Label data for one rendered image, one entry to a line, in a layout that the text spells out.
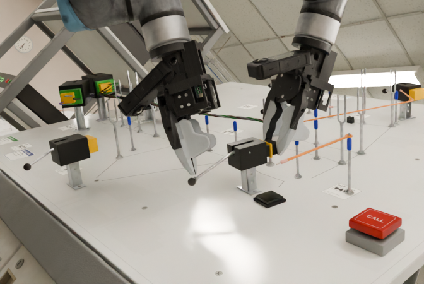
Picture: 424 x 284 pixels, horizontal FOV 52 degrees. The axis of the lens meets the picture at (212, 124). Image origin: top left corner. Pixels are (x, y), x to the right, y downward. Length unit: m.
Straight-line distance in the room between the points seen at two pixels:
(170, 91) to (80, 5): 0.19
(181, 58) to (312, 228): 0.33
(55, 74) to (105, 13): 7.61
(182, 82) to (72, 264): 0.31
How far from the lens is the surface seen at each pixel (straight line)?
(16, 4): 8.35
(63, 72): 8.36
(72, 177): 0.92
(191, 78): 0.69
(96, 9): 0.71
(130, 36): 1.75
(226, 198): 0.78
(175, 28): 0.72
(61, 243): 0.74
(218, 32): 1.91
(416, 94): 1.19
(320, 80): 0.81
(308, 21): 0.81
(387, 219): 0.64
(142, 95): 0.73
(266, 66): 0.75
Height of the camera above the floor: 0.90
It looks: 18 degrees up
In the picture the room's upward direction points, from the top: 36 degrees clockwise
